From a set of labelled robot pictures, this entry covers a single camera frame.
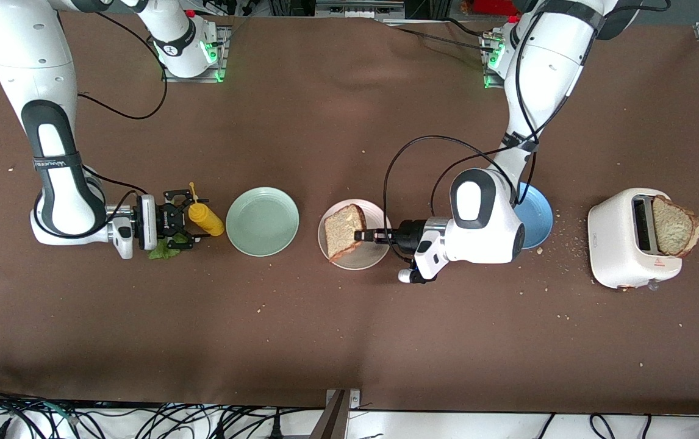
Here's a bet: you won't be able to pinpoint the green lettuce leaf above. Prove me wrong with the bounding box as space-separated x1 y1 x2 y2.
147 238 182 260

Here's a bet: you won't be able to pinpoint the yellow mustard squeeze bottle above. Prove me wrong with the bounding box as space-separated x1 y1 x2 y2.
187 182 226 237

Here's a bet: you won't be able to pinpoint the brown-crust bread slice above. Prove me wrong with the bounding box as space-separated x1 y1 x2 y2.
651 195 699 258
324 204 367 263

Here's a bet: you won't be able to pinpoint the beige round plate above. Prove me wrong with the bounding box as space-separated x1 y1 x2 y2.
317 199 393 271

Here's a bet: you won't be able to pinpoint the pale green round plate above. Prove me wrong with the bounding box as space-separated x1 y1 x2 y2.
225 187 300 257

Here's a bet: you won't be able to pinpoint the blue round plate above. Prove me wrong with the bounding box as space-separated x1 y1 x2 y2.
511 182 554 250

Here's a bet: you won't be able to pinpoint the brown table cloth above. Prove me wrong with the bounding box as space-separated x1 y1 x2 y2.
0 11 699 416

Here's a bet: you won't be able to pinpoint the white two-slot toaster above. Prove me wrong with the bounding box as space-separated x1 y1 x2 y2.
587 188 683 290

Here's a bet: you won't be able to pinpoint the grey power strip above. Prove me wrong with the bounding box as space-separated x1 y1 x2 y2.
315 0 406 20

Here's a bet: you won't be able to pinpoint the red box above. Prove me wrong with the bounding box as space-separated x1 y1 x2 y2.
473 0 520 16

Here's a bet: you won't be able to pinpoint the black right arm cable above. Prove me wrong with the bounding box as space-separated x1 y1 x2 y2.
75 12 170 223

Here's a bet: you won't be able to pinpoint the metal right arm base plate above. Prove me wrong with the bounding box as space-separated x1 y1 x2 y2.
162 24 231 83

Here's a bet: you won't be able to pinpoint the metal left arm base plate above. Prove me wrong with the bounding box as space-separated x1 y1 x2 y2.
481 30 512 91

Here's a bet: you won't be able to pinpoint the tangled black floor cables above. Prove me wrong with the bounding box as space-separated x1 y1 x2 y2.
0 383 326 439

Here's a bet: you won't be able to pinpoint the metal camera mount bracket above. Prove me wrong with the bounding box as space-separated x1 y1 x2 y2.
310 388 362 439

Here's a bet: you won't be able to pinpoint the black base cable on cloth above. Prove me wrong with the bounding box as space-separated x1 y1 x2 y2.
380 17 503 54

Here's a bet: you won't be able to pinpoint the teal floor cable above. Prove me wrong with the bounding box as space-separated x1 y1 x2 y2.
38 399 79 423

